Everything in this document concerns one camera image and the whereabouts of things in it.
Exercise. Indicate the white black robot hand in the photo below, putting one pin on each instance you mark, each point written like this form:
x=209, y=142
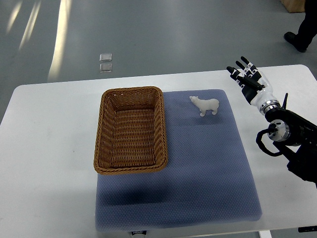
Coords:
x=254, y=85

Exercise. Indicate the white bear figurine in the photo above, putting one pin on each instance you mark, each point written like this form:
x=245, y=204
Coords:
x=205, y=105

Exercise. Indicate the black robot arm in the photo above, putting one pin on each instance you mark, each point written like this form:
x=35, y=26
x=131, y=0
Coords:
x=292, y=136

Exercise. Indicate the brown wicker basket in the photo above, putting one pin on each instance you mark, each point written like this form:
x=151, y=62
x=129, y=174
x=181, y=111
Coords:
x=131, y=133

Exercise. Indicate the wooden box corner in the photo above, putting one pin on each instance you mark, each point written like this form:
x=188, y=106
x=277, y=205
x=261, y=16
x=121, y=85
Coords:
x=295, y=6

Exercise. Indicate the blue quilted mat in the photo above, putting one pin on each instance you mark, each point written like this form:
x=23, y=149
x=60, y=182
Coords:
x=207, y=178

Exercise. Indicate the black table control panel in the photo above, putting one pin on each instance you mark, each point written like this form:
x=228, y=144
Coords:
x=307, y=229

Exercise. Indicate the lower clear floor tile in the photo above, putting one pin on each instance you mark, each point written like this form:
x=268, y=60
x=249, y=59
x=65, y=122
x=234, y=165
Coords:
x=106, y=67

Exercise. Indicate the clear floor tile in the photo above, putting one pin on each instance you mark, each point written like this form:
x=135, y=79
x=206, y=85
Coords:
x=105, y=57
x=106, y=67

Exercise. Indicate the upper clear floor tile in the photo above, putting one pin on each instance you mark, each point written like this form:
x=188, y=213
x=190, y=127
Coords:
x=105, y=57

